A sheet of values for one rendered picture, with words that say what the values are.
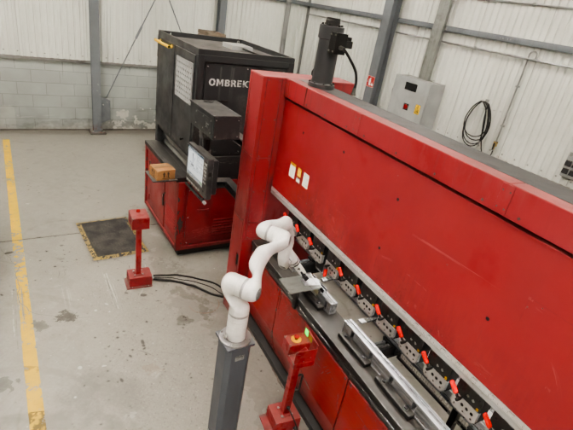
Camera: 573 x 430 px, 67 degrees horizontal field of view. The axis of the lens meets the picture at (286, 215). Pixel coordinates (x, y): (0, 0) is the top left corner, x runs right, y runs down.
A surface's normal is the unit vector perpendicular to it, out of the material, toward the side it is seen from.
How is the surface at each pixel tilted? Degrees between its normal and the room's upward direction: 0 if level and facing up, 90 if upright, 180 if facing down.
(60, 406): 0
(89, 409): 0
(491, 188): 90
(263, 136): 90
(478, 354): 90
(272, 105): 90
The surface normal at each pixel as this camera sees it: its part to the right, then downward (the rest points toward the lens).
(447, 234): -0.88, 0.07
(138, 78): 0.51, 0.45
